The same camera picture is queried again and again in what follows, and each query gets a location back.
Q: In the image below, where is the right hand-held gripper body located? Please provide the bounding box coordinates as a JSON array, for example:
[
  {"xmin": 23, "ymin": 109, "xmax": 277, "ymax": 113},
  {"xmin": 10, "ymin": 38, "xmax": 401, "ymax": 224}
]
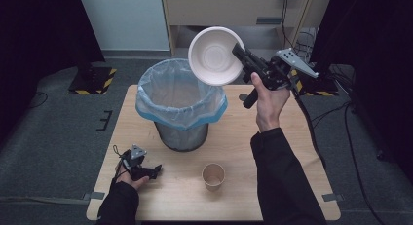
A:
[{"xmin": 243, "ymin": 48, "xmax": 319, "ymax": 110}]

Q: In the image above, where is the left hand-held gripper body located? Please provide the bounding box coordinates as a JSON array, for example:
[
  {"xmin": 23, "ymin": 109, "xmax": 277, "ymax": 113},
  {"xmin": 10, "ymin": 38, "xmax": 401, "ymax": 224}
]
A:
[{"xmin": 119, "ymin": 144, "xmax": 151, "ymax": 182}]

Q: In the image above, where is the white disposable bowl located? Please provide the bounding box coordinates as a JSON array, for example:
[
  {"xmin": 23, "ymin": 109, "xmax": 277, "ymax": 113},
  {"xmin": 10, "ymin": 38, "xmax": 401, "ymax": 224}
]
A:
[{"xmin": 187, "ymin": 25, "xmax": 246, "ymax": 87}]

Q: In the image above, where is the metal mesh trash bin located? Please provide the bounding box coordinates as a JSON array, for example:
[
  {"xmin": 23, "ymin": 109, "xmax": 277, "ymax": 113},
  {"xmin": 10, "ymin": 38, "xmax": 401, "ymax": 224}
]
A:
[{"xmin": 154, "ymin": 119, "xmax": 209, "ymax": 153}]

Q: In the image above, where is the translucent blue trash bag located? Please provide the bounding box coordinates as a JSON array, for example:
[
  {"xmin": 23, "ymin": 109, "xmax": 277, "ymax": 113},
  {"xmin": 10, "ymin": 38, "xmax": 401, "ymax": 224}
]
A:
[{"xmin": 134, "ymin": 57, "xmax": 229, "ymax": 131}]

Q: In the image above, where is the person's left hand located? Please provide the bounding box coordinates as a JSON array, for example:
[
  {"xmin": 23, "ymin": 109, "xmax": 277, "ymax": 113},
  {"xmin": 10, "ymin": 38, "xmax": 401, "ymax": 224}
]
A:
[{"xmin": 115, "ymin": 167, "xmax": 151, "ymax": 191}]

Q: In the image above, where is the person's right hand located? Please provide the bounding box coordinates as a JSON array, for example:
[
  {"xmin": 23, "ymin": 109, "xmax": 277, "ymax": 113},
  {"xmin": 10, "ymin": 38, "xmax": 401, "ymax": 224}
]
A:
[{"xmin": 250, "ymin": 72, "xmax": 291, "ymax": 133}]

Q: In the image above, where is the hazard striped black stand base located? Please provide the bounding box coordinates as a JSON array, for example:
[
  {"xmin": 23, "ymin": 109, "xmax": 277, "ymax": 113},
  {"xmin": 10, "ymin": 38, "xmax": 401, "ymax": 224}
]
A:
[
  {"xmin": 67, "ymin": 66, "xmax": 118, "ymax": 96},
  {"xmin": 290, "ymin": 68, "xmax": 340, "ymax": 97}
]

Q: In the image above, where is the grey tape strip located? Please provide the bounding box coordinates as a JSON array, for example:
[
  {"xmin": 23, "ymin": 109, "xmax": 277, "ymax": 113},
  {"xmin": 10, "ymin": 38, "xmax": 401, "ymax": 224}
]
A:
[
  {"xmin": 82, "ymin": 191, "xmax": 106, "ymax": 202},
  {"xmin": 321, "ymin": 193, "xmax": 345, "ymax": 203}
]

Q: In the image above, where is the light wooden desk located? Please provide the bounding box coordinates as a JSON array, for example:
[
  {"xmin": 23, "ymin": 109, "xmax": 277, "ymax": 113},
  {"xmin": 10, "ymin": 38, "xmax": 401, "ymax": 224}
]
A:
[{"xmin": 161, "ymin": 0, "xmax": 335, "ymax": 57}]

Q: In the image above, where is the brown paper cup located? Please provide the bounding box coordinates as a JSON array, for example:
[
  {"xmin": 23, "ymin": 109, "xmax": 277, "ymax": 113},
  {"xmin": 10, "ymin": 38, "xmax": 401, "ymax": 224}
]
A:
[{"xmin": 201, "ymin": 162, "xmax": 226, "ymax": 192}]

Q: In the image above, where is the dark curtain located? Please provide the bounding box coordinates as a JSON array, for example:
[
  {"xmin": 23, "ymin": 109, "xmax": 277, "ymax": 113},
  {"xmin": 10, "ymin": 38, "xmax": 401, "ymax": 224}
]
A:
[
  {"xmin": 310, "ymin": 0, "xmax": 413, "ymax": 184},
  {"xmin": 0, "ymin": 0, "xmax": 106, "ymax": 145}
]

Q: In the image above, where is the black left gripper cord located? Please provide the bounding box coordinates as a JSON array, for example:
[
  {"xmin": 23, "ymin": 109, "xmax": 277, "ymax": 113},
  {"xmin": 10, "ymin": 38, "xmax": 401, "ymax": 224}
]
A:
[{"xmin": 111, "ymin": 144, "xmax": 123, "ymax": 187}]

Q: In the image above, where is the black outlet cable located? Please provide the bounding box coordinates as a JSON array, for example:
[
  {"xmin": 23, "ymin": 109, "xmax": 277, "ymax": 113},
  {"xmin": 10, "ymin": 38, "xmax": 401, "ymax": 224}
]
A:
[{"xmin": 281, "ymin": 0, "xmax": 315, "ymax": 59}]

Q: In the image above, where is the thin black floor cable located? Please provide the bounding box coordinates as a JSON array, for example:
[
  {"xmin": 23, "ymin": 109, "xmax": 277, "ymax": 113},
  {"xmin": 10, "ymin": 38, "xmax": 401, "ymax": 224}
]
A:
[{"xmin": 30, "ymin": 92, "xmax": 49, "ymax": 109}]

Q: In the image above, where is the long black floor cable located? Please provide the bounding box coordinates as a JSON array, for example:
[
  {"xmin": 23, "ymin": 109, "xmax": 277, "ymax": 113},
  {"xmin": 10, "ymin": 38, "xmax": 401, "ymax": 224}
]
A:
[{"xmin": 310, "ymin": 100, "xmax": 388, "ymax": 225}]

